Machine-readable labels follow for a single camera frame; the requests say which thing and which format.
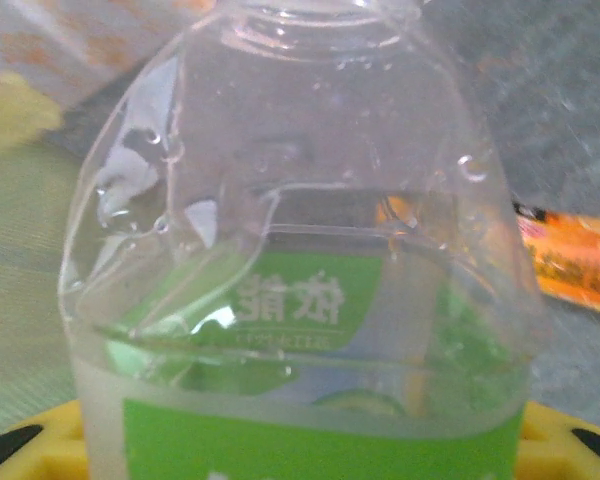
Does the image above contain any green label clear bottle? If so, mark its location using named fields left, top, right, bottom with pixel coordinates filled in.
left=57, top=0, right=551, bottom=480

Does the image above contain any orange juice bottle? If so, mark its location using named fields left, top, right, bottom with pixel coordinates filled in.
left=512, top=199, right=600, bottom=317

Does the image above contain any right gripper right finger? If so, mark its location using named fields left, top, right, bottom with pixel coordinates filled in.
left=517, top=399, right=600, bottom=480

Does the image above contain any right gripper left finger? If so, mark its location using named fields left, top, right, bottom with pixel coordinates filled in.
left=0, top=399, right=89, bottom=480

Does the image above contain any yellow plastic bin liner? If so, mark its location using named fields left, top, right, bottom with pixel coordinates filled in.
left=0, top=69, right=65, bottom=151

